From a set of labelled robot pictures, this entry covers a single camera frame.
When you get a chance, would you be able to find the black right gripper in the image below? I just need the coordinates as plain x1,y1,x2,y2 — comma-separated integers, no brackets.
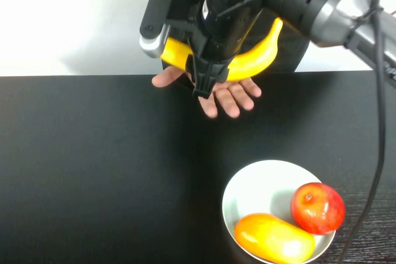
166,0,273,98

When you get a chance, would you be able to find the orange yellow plastic mango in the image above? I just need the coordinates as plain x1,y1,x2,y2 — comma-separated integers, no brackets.
233,213,316,264

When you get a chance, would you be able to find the person right hand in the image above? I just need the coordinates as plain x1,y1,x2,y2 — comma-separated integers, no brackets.
151,67,262,119

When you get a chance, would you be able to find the thick black cable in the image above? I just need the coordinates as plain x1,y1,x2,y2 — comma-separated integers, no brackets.
337,0,388,264

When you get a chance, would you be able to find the thin black cable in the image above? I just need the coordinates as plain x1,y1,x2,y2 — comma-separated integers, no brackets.
215,0,298,19

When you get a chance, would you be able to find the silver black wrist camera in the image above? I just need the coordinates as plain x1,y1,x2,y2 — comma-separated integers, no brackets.
139,0,178,59

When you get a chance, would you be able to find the yellow plastic banana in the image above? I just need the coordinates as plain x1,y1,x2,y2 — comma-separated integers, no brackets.
159,17,284,82

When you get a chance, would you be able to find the red plastic apple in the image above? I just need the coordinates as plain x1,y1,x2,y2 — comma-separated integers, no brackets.
290,182,346,236

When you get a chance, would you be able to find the white round plate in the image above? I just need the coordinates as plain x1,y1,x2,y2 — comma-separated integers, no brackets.
222,160,337,264

